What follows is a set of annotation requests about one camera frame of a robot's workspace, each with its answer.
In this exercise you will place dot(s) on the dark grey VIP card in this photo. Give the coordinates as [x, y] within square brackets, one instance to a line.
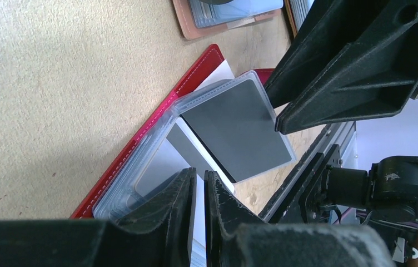
[237, 127]

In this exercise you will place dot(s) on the brown open card holder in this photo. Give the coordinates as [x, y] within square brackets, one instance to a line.
[297, 11]

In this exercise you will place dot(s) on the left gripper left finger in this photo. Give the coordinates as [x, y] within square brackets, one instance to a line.
[158, 233]

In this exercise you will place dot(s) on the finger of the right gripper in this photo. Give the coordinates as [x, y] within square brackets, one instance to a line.
[384, 58]
[329, 27]

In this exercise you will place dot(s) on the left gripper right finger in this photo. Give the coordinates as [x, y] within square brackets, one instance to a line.
[237, 237]

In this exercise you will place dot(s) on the red leather card holder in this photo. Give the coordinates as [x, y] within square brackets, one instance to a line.
[164, 145]

